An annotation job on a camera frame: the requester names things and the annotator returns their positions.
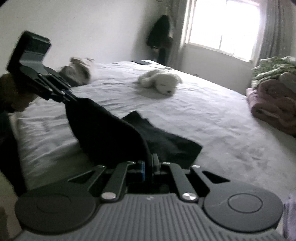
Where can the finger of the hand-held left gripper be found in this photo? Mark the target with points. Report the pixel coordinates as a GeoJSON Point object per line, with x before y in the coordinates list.
{"type": "Point", "coordinates": [60, 89]}

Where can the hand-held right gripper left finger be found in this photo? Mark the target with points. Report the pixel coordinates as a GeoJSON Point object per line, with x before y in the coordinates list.
{"type": "Point", "coordinates": [141, 170]}

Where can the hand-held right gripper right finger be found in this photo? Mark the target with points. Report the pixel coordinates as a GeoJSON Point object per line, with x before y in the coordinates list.
{"type": "Point", "coordinates": [155, 165]}

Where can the black garment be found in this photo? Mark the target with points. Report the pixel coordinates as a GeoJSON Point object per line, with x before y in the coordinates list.
{"type": "Point", "coordinates": [108, 132]}

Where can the person's left hand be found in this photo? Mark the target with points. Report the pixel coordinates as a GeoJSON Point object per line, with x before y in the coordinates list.
{"type": "Point", "coordinates": [11, 95]}

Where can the beige folded cloth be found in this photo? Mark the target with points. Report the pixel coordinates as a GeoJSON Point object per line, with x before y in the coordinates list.
{"type": "Point", "coordinates": [78, 71]}

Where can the bed with grey sheet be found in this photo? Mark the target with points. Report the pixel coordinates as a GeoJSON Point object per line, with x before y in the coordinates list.
{"type": "Point", "coordinates": [219, 120]}

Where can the white plush dog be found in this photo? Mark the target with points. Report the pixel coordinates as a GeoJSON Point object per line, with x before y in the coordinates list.
{"type": "Point", "coordinates": [161, 81]}

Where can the dark flat device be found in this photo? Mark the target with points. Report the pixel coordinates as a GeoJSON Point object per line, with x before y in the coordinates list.
{"type": "Point", "coordinates": [143, 62]}

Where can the dark hanging coat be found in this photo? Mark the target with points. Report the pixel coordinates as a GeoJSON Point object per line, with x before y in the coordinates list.
{"type": "Point", "coordinates": [159, 32]}

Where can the pink folded quilt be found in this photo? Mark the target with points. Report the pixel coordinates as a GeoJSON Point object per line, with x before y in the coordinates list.
{"type": "Point", "coordinates": [272, 102]}

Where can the green patterned blanket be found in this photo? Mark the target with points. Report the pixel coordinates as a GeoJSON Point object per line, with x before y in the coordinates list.
{"type": "Point", "coordinates": [268, 67]}

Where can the window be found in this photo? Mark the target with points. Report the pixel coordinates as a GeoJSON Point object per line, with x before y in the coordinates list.
{"type": "Point", "coordinates": [222, 25]}

